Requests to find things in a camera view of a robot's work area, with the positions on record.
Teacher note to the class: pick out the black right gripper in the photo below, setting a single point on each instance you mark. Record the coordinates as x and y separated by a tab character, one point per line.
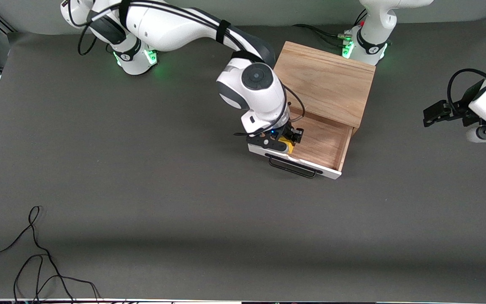
292	132

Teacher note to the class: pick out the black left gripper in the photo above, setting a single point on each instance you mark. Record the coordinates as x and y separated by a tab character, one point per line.
463	107

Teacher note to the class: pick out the yellow wooden cube block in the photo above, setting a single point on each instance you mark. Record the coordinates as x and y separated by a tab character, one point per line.
287	144

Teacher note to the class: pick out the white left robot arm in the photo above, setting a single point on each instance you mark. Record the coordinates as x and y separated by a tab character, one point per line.
371	29

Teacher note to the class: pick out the wooden drawer cabinet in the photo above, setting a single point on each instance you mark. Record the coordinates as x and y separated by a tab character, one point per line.
331	84

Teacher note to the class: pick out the dark grey table mat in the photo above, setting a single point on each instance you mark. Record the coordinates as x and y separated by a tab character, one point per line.
226	211

